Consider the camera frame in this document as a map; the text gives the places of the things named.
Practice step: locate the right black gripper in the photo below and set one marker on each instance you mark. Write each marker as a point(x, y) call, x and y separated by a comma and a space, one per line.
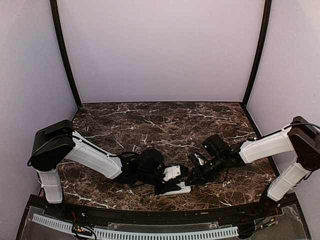
point(200, 178)

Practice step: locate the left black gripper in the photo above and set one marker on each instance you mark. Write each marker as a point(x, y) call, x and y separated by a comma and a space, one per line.
point(170, 186)

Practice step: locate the white remote control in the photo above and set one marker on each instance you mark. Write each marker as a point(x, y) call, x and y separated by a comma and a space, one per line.
point(184, 189)

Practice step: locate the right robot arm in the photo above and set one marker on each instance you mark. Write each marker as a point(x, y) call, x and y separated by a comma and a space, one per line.
point(300, 137)

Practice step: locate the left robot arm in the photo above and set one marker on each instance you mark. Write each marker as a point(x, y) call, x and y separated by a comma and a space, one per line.
point(60, 141)

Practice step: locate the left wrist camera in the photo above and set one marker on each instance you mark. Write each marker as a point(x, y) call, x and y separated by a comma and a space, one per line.
point(174, 171)

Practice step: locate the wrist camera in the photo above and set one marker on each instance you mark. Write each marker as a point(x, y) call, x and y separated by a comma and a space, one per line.
point(197, 159)
point(174, 171)

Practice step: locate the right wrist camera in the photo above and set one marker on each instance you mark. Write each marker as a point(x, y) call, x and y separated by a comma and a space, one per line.
point(197, 159)

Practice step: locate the black front rail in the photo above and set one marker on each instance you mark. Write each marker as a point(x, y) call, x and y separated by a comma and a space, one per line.
point(234, 215)

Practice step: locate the white slotted cable duct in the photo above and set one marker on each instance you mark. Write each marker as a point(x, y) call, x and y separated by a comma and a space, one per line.
point(119, 231)

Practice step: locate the right black frame post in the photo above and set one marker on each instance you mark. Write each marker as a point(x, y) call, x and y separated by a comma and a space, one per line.
point(258, 53)

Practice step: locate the black frame post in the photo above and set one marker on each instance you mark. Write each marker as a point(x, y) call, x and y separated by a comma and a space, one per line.
point(63, 52)
point(258, 53)

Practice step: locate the left black frame post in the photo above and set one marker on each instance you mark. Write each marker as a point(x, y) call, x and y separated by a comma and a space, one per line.
point(63, 52)

